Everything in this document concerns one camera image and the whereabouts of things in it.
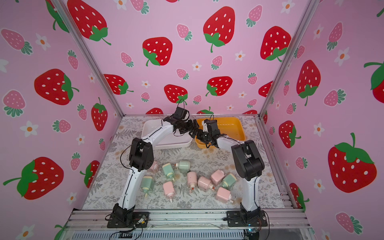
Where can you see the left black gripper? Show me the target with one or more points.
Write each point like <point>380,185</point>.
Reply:
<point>191,127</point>

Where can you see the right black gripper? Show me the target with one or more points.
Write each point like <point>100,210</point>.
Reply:
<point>199,133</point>

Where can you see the white plastic storage tray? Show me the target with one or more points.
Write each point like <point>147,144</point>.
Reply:
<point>161,135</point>

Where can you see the yellow plastic storage tray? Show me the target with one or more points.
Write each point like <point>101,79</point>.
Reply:
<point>232,127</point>

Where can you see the pink sharpener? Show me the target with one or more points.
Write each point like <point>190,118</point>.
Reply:
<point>192,180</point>
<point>205,184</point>
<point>217,177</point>
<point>154,168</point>
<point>224,196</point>
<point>169,190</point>

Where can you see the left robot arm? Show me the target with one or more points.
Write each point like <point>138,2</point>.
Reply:
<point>141,158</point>

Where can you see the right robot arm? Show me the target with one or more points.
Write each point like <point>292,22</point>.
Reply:
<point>248,162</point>

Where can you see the green sharpener top right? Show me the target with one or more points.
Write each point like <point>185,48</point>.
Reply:
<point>183,166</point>

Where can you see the green sharpener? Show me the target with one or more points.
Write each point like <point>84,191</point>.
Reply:
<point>169,172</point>
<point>229,181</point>
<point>183,166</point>
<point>147,185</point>

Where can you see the green sharpener upper middle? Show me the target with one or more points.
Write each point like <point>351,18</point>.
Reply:
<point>169,172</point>

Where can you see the green sharpener lower left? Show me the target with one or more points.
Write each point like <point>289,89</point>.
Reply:
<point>147,185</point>

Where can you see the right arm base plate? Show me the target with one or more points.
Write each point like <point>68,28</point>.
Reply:
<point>242,219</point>

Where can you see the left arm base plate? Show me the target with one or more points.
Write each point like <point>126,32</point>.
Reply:
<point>128,220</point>

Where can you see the aluminium front rail frame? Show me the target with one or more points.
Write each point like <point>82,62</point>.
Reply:
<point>273,224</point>

